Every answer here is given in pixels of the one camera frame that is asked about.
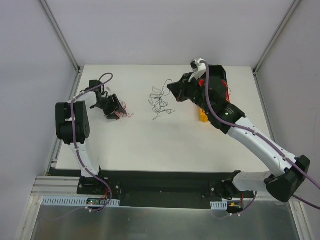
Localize red and black wires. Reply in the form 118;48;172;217
117;99;135;120

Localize red wire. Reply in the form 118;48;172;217
222;79;232;102

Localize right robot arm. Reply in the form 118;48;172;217
167;64;310;203

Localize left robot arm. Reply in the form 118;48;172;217
55;80;127;178

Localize red storage bin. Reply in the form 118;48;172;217
198;79;205;87

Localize black storage bin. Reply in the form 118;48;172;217
209;64;228;86

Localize yellow storage bin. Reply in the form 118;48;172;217
199;108;211;123

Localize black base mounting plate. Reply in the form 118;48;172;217
77;170;241;209

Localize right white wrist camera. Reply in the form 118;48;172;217
188;58;207;83

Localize left aluminium frame post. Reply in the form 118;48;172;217
37;0;81;74

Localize aluminium frame post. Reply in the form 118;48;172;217
37;0;81;74
252;0;303;76

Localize aluminium front rail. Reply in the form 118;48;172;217
31;175;83;197

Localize left white cable duct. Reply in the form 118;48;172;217
42;196;120;208

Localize white cable duct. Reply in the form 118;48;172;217
42;196;120;208
210;201;228;211

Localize right white cable duct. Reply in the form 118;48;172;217
210;201;228;211

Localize right aluminium frame post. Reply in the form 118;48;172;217
252;0;303;76

